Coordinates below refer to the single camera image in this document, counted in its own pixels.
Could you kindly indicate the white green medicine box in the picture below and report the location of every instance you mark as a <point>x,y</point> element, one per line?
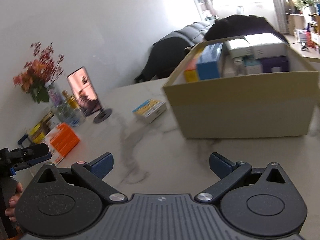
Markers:
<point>238,48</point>

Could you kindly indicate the person left hand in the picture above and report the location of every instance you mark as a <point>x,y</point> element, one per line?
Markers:
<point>10,211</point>

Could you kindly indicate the clear water bottle vase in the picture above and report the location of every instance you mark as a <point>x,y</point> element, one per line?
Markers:
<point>61,107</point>

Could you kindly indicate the orange red flower bouquet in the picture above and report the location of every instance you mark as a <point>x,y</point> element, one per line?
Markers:
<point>42,69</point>

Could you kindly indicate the grey sofa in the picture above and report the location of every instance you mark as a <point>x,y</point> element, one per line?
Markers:
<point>195,32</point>

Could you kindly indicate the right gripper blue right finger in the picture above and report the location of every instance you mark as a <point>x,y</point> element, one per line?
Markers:
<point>220,165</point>

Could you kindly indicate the light blue medicine box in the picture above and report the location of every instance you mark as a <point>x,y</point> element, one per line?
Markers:
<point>252,66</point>

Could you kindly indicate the large tan cardboard box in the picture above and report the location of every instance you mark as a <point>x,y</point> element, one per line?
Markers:
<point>252,106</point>

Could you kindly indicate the orange tissue pack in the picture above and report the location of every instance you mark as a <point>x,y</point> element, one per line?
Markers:
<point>61,140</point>

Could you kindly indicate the smartphone on stand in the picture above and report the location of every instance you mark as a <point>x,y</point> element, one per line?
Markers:
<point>86,96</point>

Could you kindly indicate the yellow cartoon medicine box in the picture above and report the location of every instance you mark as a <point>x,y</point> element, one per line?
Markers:
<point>150,110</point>

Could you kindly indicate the white blue rabbit medicine box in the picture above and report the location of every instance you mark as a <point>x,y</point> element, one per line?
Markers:
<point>266,45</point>

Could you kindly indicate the glass jar yellow lid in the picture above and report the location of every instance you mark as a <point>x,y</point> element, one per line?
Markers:
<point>38,133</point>

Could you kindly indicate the purple medicine box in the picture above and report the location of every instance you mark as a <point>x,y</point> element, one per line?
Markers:
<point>275,64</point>

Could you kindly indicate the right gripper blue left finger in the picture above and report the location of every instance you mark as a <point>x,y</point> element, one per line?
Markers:
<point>101,166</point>

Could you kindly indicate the yellow orange medicine box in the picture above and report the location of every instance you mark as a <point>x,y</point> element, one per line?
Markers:
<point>190,73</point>

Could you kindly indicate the black fluffy coat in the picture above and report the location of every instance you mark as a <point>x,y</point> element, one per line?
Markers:
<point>241,25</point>

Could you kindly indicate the black dining chair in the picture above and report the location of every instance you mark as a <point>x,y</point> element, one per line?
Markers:
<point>165,56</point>

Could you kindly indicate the green potted plant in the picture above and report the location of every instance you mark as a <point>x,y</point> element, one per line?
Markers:
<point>311,4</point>

